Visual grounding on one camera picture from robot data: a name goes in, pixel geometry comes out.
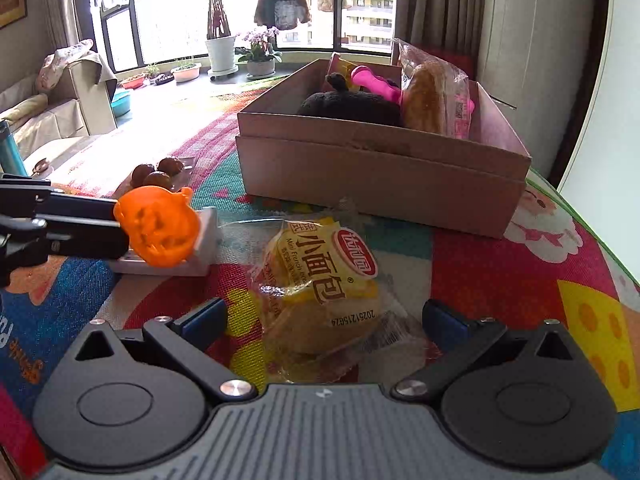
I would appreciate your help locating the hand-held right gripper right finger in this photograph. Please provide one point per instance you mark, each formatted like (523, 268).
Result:
(445, 325)

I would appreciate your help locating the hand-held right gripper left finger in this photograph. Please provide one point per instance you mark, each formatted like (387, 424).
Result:
(205, 322)

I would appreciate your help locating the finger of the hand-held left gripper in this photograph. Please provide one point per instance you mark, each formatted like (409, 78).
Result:
(85, 240)
(80, 207)

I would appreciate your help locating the brown glossy ball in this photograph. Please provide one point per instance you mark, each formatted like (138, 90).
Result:
(157, 181)
(140, 174)
(170, 166)

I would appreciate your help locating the orange toy pumpkin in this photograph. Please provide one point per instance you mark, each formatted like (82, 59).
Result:
(157, 225)

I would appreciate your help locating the white tray with chestnuts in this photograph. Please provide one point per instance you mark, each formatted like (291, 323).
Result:
(202, 245)

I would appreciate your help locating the clear plastic tray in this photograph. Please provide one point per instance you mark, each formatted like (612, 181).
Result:
(187, 165)

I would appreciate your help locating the small yellow bread packet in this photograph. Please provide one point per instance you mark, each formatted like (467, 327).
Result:
(320, 290)

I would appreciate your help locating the pink cardboard box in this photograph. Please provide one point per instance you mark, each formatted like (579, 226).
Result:
(375, 180)

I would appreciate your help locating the large clear-wrapped bread packet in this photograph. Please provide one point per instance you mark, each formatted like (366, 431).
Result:
(425, 100)

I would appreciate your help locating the black plush toy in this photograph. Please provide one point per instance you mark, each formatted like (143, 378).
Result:
(350, 107)

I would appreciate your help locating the pink plastic toy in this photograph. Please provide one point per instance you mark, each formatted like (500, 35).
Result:
(372, 82)

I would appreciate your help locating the colourful printed play mat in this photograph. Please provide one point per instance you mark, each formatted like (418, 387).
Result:
(475, 270)

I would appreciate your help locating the teal bottle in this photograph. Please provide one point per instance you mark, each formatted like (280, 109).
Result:
(11, 150)

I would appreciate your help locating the cloth-covered armchair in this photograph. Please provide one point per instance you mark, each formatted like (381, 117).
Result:
(75, 105)

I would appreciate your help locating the teal plastic basin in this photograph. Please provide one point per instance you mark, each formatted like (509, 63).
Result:
(121, 105)

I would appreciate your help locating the small red planter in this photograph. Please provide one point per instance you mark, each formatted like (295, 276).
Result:
(134, 82)

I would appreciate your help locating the small dark planter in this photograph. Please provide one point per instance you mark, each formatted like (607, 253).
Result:
(164, 80)

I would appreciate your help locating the small white planter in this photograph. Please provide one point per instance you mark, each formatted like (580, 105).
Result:
(186, 74)

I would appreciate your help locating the tall plant in white pot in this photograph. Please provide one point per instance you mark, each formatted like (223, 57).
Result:
(220, 52)

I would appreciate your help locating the pink orchid in white pot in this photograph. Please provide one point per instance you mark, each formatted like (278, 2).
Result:
(260, 67)

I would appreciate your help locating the hanging brown jacket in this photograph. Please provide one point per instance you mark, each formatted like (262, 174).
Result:
(282, 5)

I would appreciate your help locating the white wardrobe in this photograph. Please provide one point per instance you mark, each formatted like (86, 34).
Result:
(530, 35)

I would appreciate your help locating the grey curtain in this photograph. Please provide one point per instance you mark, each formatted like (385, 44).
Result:
(440, 5)

